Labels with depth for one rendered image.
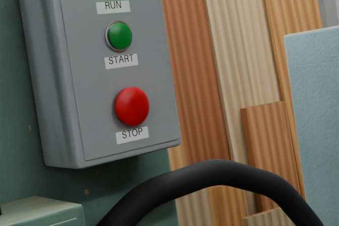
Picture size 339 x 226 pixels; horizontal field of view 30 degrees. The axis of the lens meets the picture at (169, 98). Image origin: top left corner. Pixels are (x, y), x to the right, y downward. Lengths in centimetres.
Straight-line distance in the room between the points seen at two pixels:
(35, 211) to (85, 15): 15
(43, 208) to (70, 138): 5
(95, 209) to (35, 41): 15
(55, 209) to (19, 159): 8
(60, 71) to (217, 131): 162
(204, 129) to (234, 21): 37
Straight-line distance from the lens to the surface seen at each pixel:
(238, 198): 195
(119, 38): 49
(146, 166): 58
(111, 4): 49
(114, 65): 49
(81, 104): 47
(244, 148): 209
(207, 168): 57
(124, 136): 49
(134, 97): 48
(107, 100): 48
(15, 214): 46
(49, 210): 45
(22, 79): 52
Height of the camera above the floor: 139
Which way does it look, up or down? 3 degrees down
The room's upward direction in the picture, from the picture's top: 8 degrees counter-clockwise
